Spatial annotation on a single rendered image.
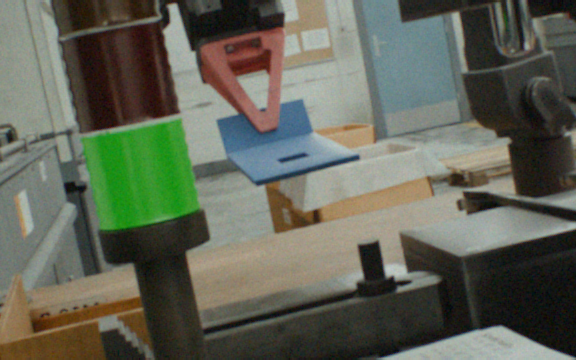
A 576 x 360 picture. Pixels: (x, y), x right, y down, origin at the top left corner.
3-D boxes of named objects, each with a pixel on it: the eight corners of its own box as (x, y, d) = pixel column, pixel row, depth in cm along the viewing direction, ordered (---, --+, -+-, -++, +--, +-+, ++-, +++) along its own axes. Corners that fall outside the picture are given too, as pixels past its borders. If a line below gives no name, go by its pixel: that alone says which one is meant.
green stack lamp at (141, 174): (195, 200, 40) (177, 116, 39) (207, 210, 36) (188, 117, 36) (98, 222, 39) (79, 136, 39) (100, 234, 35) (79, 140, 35)
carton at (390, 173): (470, 265, 411) (448, 143, 405) (321, 300, 402) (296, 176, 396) (422, 242, 476) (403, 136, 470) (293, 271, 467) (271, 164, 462)
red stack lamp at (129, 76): (176, 112, 39) (158, 26, 39) (187, 113, 36) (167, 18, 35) (78, 132, 39) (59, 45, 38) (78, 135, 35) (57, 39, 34)
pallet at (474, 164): (573, 147, 790) (570, 129, 788) (640, 155, 692) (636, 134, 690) (428, 180, 770) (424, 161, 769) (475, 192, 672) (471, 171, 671)
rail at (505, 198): (502, 227, 66) (495, 189, 65) (607, 258, 53) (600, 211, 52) (493, 229, 65) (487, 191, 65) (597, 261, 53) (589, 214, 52)
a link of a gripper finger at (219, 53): (226, 130, 76) (193, 23, 79) (226, 165, 83) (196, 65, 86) (313, 108, 77) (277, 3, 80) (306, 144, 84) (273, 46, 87)
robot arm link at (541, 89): (527, 80, 93) (575, 69, 95) (472, 85, 101) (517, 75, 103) (539, 147, 94) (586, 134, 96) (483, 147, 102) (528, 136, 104)
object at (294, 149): (310, 134, 81) (301, 97, 80) (361, 159, 66) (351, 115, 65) (224, 156, 80) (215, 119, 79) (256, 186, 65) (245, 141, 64)
